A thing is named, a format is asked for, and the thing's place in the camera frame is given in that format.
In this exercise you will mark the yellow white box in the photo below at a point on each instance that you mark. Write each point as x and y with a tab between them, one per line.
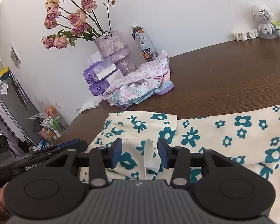
1	73

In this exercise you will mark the grey refrigerator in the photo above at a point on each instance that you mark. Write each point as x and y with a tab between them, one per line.
11	107

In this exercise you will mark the white robot-shaped speaker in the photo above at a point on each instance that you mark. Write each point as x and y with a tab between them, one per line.
263	14

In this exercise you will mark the wall paper holder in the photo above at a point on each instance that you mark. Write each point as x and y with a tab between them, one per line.
15	56

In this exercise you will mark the cream dress with teal flowers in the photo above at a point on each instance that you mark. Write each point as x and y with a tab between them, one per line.
224	133

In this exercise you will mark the plastic tea bottle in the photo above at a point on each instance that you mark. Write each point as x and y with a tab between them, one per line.
144	44

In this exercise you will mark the purple tissue pack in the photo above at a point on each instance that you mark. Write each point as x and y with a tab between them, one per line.
98	88
89	73

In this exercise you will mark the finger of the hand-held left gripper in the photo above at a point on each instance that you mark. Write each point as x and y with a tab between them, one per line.
44	154
72	145

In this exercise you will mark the crumpled white tissue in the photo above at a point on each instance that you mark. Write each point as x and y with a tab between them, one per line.
88	105

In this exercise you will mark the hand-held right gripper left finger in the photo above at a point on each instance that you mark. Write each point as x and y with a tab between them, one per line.
116	152

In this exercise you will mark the dried rose bouquet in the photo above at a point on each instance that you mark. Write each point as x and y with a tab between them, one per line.
74	19

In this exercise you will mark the white plastic clips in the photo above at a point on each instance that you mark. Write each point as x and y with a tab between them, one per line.
245	35

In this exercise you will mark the pink floral garment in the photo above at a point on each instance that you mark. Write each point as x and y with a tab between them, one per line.
140	79

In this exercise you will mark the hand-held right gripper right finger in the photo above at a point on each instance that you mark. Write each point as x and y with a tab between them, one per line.
163	152

